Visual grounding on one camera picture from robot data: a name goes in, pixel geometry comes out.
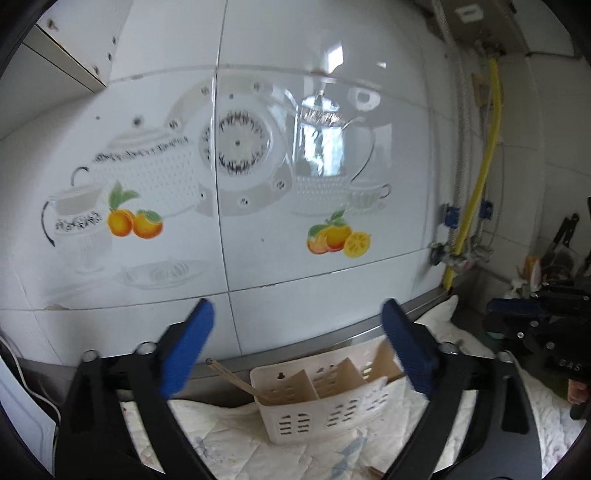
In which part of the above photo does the white wall cabinet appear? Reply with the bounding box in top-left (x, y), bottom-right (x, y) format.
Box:
top-left (22, 0), bottom-right (122, 93)

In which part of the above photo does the yellow gas hose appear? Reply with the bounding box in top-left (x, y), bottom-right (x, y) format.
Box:
top-left (442, 55), bottom-right (502, 292)

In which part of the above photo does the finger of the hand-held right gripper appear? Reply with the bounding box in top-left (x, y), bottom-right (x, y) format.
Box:
top-left (484, 298), bottom-right (533, 341)

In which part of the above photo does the white plastic utensil holder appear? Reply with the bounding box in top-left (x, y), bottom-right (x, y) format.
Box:
top-left (249, 339), bottom-right (409, 446)

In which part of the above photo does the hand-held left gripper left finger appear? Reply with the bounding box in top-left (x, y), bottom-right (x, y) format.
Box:
top-left (54, 299), bottom-right (216, 480)

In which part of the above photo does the white quilted cloth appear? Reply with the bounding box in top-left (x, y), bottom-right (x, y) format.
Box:
top-left (117, 295), bottom-right (583, 480)

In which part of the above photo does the braided metal hose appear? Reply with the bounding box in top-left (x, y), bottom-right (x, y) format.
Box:
top-left (436, 0), bottom-right (472, 252)

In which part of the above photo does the white power cable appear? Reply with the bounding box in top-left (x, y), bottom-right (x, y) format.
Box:
top-left (0, 333), bottom-right (62, 426)

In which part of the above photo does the thin wooden chopstick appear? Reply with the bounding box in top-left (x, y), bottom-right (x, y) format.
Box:
top-left (206, 359), bottom-right (262, 398)

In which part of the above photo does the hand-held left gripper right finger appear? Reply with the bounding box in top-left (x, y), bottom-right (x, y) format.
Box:
top-left (381, 299), bottom-right (542, 480)

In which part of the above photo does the metal gas valve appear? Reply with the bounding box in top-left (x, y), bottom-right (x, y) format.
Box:
top-left (429, 240), bottom-right (493, 274)

